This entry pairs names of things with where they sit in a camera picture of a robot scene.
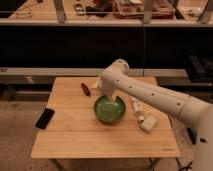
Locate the white small box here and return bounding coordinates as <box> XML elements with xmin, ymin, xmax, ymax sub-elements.
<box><xmin>140</xmin><ymin>115</ymin><xmax>158</xmax><ymax>133</ymax></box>

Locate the blue foot pedal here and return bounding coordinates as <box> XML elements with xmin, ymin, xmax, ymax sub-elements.
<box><xmin>187</xmin><ymin>127</ymin><xmax>197</xmax><ymax>145</ymax></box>

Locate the green bowl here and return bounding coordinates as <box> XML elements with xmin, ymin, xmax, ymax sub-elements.
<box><xmin>94</xmin><ymin>96</ymin><xmax>126</xmax><ymax>124</ymax></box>

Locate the black floor cable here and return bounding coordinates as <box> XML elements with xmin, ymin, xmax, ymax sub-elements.
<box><xmin>175</xmin><ymin>157</ymin><xmax>195</xmax><ymax>171</ymax></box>

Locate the black rectangular eraser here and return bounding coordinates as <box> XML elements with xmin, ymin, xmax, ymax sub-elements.
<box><xmin>35</xmin><ymin>108</ymin><xmax>55</xmax><ymax>129</ymax></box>

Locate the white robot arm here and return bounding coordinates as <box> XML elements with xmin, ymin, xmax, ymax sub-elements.
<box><xmin>99</xmin><ymin>59</ymin><xmax>213</xmax><ymax>171</ymax></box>

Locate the wooden table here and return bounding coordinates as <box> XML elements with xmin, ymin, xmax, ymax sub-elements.
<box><xmin>31</xmin><ymin>77</ymin><xmax>180</xmax><ymax>159</ymax></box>

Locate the basket of items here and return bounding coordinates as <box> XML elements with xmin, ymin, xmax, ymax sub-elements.
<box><xmin>113</xmin><ymin>0</ymin><xmax>175</xmax><ymax>19</ymax></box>

